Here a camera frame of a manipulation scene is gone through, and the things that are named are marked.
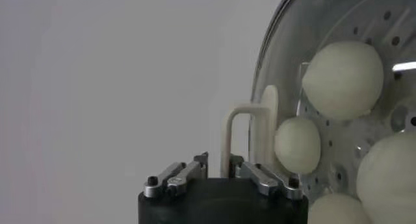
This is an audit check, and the glass lid with cream handle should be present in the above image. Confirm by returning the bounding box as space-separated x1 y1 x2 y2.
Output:
220 0 416 224

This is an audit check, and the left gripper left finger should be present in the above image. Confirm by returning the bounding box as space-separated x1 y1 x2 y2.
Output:
142 151 209 199

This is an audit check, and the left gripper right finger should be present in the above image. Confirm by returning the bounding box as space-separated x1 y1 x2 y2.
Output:
229 154 305 201

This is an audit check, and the stainless steel steamer basket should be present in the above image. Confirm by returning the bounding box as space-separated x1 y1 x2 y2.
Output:
256 0 416 224

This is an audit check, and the white steamed baozi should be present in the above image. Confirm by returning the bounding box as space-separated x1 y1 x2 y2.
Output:
356 131 416 224
307 192 371 224
301 40 385 121
274 116 322 175

